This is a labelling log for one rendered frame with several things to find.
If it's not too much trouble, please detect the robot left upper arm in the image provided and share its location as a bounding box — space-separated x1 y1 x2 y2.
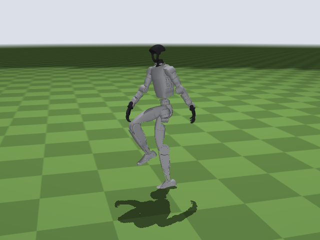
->
163 66 183 95

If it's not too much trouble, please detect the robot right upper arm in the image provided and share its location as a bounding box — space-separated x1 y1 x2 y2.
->
139 66 152 93

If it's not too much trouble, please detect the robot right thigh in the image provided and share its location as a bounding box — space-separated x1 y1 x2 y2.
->
154 116 170 155

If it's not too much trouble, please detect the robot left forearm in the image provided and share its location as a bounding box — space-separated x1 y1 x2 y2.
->
180 85 195 109

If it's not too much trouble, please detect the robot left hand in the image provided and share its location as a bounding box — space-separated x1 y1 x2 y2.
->
189 105 196 124

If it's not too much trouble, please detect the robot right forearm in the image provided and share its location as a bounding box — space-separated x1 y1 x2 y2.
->
128 89 143 107

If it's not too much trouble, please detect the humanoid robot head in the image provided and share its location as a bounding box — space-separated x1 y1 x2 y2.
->
149 44 166 67

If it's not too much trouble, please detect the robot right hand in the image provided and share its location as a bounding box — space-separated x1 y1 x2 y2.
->
126 101 133 122

